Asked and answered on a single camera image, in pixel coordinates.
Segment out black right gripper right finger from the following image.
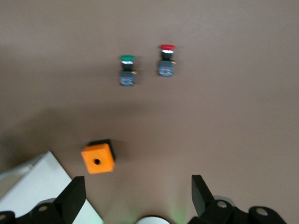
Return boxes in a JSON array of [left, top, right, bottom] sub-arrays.
[[189, 174, 288, 224]]

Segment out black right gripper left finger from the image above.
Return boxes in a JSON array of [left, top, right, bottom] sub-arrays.
[[0, 176, 87, 224]]

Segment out white drawer cabinet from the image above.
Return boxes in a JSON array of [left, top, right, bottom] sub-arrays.
[[0, 150, 104, 224]]

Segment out orange button box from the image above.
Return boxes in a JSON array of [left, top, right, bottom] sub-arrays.
[[80, 139, 116, 175]]

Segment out red push button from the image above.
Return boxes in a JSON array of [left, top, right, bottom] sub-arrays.
[[157, 44, 177, 77]]

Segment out green push button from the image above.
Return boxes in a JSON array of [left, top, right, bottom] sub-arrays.
[[118, 54, 138, 87]]

